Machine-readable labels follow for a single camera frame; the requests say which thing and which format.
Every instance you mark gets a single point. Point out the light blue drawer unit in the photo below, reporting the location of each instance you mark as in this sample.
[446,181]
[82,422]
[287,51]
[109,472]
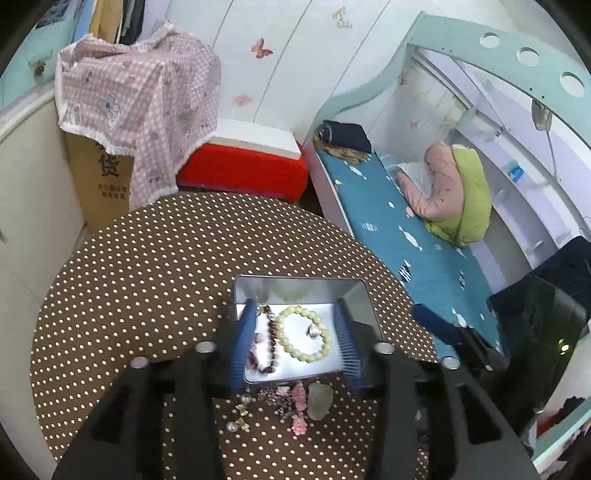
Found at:
[27,69]

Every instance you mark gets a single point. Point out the blue fish print bed sheet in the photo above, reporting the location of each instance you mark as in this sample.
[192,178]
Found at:
[392,221]

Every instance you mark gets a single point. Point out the red storage stool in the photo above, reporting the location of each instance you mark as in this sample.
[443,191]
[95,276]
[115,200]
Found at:
[240,170]

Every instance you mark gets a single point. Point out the pink pillow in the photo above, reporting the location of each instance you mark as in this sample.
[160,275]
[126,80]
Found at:
[438,184]

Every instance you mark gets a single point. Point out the gold pearl earring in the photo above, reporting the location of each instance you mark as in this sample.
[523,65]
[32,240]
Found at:
[242,406]
[240,424]

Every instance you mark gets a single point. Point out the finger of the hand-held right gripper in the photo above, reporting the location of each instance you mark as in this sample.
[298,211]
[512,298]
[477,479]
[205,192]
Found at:
[431,323]

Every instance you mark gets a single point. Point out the blue label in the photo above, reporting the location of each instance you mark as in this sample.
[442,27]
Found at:
[515,173]

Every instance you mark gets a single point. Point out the white wardrobe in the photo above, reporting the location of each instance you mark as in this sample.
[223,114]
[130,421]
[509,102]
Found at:
[300,69]

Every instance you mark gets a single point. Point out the rectangular metal tin box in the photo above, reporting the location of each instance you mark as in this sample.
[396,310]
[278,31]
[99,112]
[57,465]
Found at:
[295,288]

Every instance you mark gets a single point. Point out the tan folded garment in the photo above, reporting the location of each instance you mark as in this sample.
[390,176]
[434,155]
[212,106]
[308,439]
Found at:
[344,155]

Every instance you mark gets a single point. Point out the red cloth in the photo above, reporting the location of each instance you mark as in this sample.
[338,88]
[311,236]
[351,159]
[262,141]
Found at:
[561,415]

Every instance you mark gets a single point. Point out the pale pink butterfly sticker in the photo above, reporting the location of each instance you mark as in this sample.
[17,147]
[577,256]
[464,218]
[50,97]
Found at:
[241,99]

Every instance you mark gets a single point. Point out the beige butterfly sticker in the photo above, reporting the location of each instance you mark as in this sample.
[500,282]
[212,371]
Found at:
[341,17]

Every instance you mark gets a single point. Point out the white foam board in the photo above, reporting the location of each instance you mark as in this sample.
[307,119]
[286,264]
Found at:
[254,138]

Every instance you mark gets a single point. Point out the light blue bunk bed frame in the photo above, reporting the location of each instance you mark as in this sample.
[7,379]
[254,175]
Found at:
[415,32]

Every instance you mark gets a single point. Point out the cream low cabinet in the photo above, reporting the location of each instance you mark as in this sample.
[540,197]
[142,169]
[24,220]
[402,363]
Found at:
[32,207]

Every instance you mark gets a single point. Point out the dark folded garment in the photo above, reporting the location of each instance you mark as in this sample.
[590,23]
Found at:
[346,134]

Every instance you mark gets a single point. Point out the grey hanging bed hook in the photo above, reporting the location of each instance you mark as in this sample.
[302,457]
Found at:
[541,115]

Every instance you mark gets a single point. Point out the dark hanging jackets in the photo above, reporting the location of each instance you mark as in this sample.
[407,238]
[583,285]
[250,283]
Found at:
[141,18]

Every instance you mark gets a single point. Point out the translucent stone pendant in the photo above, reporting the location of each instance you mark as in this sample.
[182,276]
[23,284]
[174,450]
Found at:
[319,401]

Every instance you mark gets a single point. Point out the white pillow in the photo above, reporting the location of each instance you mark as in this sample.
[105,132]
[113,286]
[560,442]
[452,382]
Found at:
[413,173]

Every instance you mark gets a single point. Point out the dark navy cloth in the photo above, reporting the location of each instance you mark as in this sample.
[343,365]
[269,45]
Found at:
[568,263]

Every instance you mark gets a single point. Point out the green blanket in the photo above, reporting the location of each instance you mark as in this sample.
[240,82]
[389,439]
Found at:
[475,203]

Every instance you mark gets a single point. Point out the pink checked cloth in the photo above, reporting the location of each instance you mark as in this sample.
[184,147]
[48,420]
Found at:
[138,92]

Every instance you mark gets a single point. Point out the tan hanging garment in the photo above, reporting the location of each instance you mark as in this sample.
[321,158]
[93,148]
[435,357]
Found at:
[106,23]

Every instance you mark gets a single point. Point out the brown cardboard box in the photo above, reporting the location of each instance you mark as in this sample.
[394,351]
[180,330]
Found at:
[101,184]

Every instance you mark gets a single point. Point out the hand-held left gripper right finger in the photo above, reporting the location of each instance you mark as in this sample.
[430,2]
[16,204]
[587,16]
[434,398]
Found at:
[348,344]

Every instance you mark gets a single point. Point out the pink flower earring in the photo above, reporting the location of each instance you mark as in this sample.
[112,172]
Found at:
[256,339]

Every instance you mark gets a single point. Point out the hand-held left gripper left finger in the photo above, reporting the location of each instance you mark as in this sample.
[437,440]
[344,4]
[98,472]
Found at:
[242,344]

